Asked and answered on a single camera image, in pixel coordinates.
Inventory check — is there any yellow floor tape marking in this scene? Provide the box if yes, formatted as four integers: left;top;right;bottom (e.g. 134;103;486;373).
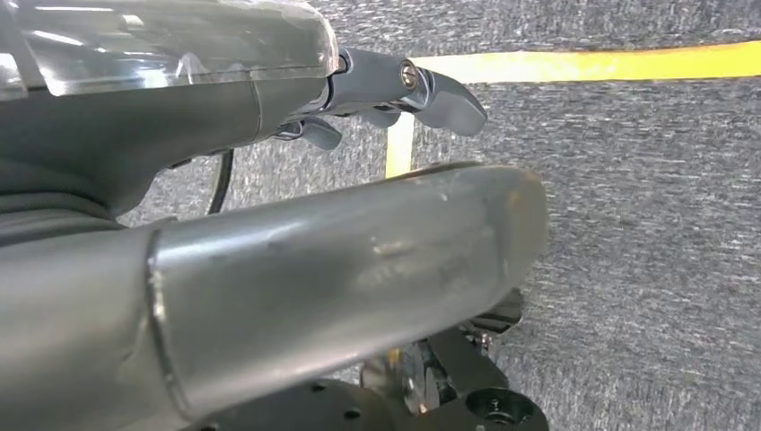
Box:
385;40;761;180

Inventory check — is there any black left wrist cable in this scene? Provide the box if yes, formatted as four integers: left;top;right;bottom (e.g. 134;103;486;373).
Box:
206;148;236;216

